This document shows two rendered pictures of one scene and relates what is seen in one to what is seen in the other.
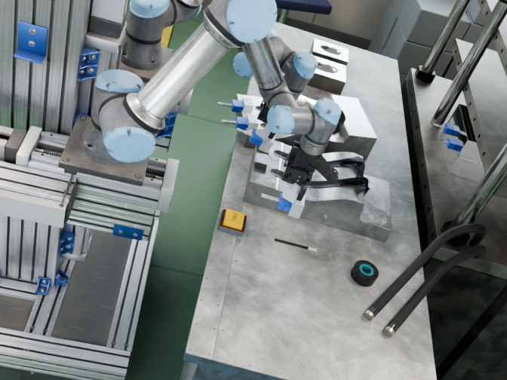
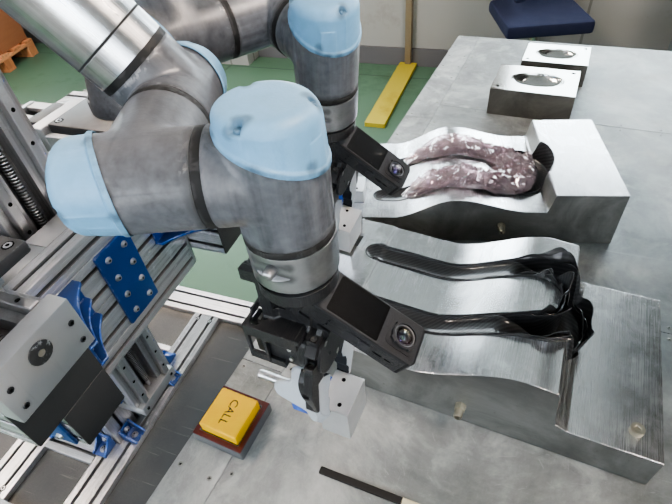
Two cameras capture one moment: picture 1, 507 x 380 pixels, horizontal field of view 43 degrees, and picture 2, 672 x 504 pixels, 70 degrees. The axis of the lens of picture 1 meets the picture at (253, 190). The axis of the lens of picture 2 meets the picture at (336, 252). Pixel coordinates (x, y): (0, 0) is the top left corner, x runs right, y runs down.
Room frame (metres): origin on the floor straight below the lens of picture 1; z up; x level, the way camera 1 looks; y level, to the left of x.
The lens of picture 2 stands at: (1.29, -0.31, 1.44)
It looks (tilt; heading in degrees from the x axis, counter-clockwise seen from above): 44 degrees down; 35
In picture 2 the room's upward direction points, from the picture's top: 6 degrees counter-clockwise
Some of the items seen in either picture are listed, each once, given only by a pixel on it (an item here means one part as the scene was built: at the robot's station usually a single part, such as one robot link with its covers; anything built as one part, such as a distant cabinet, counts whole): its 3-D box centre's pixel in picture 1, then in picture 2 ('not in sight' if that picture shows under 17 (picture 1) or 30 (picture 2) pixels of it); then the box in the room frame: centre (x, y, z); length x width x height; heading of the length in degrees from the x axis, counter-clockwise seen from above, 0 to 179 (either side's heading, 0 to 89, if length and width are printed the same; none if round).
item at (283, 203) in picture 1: (281, 201); (306, 390); (1.51, -0.09, 0.93); 0.13 x 0.05 x 0.05; 96
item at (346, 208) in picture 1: (322, 182); (470, 315); (1.75, -0.21, 0.87); 0.50 x 0.26 x 0.14; 96
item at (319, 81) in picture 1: (321, 73); (533, 92); (2.55, -0.10, 0.83); 0.20 x 0.15 x 0.07; 96
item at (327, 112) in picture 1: (321, 121); (273, 171); (1.51, -0.11, 1.25); 0.09 x 0.08 x 0.11; 122
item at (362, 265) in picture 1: (364, 273); not in sight; (1.45, -0.41, 0.82); 0.08 x 0.08 x 0.04
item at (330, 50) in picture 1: (328, 55); (554, 64); (2.75, -0.11, 0.83); 0.17 x 0.13 x 0.06; 96
